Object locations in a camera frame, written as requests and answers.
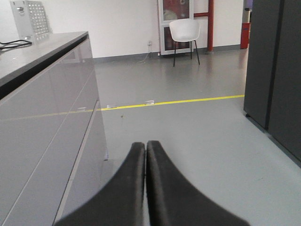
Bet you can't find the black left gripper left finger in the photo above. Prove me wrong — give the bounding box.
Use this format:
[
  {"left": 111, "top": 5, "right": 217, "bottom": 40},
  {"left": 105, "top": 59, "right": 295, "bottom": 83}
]
[{"left": 56, "top": 142, "right": 145, "bottom": 226}]

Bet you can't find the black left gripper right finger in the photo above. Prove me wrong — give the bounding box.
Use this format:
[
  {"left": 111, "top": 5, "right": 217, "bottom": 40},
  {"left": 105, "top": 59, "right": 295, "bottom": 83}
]
[{"left": 146, "top": 141, "right": 249, "bottom": 226}]

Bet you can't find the grey glossy island cabinet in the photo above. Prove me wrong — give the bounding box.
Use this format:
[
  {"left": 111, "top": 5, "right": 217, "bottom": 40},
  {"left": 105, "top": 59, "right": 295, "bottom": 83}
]
[{"left": 0, "top": 32, "right": 107, "bottom": 226}]

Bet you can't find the dark grey tall cabinet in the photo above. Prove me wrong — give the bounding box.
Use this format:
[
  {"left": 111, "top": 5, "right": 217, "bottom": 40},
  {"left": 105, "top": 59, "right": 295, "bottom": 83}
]
[{"left": 244, "top": 0, "right": 301, "bottom": 164}]

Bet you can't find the white shell chair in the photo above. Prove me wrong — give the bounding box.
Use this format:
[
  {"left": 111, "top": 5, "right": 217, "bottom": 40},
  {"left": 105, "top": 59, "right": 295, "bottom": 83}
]
[{"left": 169, "top": 18, "right": 200, "bottom": 66}]

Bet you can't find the glass door display cabinet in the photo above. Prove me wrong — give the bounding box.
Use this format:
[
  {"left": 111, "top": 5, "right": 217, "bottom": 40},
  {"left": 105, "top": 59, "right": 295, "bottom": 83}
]
[{"left": 158, "top": 0, "right": 194, "bottom": 56}]

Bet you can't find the silver perforated metal box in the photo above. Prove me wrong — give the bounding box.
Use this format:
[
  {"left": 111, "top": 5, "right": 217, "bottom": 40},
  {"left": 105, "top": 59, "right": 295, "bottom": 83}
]
[{"left": 10, "top": 0, "right": 49, "bottom": 43}]

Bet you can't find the red vertical pipe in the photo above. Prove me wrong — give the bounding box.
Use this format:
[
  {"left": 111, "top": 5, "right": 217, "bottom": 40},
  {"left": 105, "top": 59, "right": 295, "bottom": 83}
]
[{"left": 194, "top": 0, "right": 214, "bottom": 54}]

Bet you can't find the black cable on island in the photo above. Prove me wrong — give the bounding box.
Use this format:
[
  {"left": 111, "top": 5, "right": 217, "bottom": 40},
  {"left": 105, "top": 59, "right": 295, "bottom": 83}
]
[{"left": 0, "top": 39, "right": 33, "bottom": 51}]

